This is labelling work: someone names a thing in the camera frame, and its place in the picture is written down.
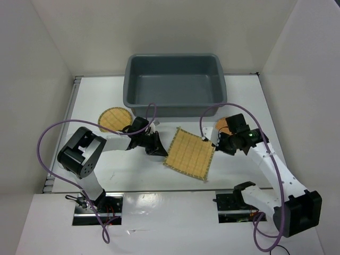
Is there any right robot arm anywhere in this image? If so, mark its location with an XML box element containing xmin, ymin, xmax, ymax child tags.
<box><xmin>203</xmin><ymin>114</ymin><xmax>322</xmax><ymax>237</ymax></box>

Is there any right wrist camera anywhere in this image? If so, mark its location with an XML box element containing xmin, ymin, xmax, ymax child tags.
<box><xmin>202</xmin><ymin>127</ymin><xmax>219</xmax><ymax>144</ymax></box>

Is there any round orange bamboo tray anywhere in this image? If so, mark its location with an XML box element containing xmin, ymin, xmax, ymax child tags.
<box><xmin>215</xmin><ymin>117</ymin><xmax>230</xmax><ymax>133</ymax></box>

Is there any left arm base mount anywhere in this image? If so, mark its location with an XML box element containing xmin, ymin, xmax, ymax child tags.
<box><xmin>65</xmin><ymin>193</ymin><xmax>124</xmax><ymax>226</ymax></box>

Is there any round green-rimmed bamboo tray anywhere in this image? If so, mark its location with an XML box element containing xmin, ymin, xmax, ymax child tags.
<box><xmin>98</xmin><ymin>107</ymin><xmax>132</xmax><ymax>131</ymax></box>

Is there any purple cable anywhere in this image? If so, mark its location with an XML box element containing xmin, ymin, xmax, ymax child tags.
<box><xmin>199</xmin><ymin>103</ymin><xmax>286</xmax><ymax>252</ymax></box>
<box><xmin>36</xmin><ymin>103</ymin><xmax>157</xmax><ymax>244</ymax></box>

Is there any square woven bamboo tray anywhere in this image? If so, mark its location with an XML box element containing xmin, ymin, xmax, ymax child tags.
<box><xmin>163</xmin><ymin>127</ymin><xmax>215</xmax><ymax>181</ymax></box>

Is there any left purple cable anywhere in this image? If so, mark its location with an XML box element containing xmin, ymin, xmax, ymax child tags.
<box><xmin>36</xmin><ymin>103</ymin><xmax>157</xmax><ymax>244</ymax></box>

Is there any grey plastic bin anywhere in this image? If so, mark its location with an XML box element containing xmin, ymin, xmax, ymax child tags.
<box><xmin>123</xmin><ymin>53</ymin><xmax>227</xmax><ymax>117</ymax></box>

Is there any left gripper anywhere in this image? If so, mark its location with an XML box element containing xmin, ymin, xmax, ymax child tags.
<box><xmin>138</xmin><ymin>131</ymin><xmax>168</xmax><ymax>157</ymax></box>

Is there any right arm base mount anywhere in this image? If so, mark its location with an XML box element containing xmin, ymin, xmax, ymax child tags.
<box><xmin>213</xmin><ymin>190</ymin><xmax>260</xmax><ymax>224</ymax></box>

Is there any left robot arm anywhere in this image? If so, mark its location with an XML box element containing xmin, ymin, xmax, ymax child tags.
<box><xmin>57</xmin><ymin>117</ymin><xmax>168</xmax><ymax>213</ymax></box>

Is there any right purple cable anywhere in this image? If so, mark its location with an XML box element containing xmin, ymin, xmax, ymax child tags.
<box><xmin>199</xmin><ymin>103</ymin><xmax>286</xmax><ymax>252</ymax></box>

